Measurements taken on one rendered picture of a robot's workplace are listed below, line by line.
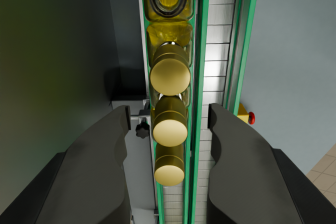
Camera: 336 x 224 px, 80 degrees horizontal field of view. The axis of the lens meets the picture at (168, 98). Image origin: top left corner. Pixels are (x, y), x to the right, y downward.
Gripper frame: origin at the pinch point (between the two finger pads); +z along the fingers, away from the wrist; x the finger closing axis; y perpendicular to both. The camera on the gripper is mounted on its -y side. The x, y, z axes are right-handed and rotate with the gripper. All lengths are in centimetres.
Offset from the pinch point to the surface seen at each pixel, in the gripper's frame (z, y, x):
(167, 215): 33, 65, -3
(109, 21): 42.1, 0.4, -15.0
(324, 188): 120, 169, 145
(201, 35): 24.4, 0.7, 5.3
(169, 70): 4.6, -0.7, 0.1
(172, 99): 8.3, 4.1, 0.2
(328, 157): 120, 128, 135
